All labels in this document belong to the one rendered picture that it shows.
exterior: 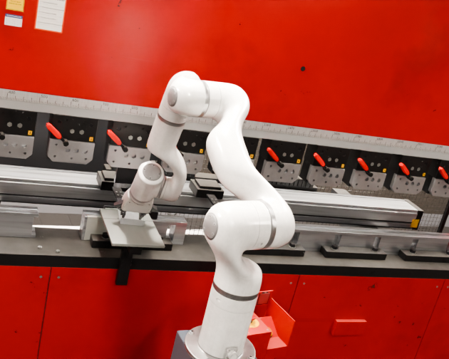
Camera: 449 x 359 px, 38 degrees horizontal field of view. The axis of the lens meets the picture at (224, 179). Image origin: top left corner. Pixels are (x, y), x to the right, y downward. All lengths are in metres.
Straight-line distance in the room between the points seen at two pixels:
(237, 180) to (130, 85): 0.73
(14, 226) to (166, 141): 0.69
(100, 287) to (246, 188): 0.93
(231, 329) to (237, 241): 0.26
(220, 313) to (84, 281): 0.84
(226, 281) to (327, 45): 1.13
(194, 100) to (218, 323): 0.57
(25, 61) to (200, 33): 0.58
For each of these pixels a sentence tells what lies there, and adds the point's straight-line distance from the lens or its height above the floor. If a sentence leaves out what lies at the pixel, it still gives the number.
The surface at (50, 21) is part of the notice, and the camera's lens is 2.16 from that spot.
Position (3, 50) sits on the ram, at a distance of 2.17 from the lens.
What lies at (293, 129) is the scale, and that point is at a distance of 2.49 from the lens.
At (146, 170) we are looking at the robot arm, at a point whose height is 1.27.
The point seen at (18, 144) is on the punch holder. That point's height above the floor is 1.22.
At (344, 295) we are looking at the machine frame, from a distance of 2.82.
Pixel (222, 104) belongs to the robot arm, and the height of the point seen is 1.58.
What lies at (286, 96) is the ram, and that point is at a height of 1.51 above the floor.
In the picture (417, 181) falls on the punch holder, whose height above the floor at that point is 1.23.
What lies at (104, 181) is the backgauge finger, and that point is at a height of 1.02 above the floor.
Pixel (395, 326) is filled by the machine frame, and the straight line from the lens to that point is 3.08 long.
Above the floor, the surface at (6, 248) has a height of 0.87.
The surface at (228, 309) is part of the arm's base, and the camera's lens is 1.65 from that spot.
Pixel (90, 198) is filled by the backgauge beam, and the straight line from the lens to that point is 2.66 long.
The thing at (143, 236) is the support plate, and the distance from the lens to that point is 2.26.
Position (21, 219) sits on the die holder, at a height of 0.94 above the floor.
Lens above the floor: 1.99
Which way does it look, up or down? 20 degrees down
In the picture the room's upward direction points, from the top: 14 degrees clockwise
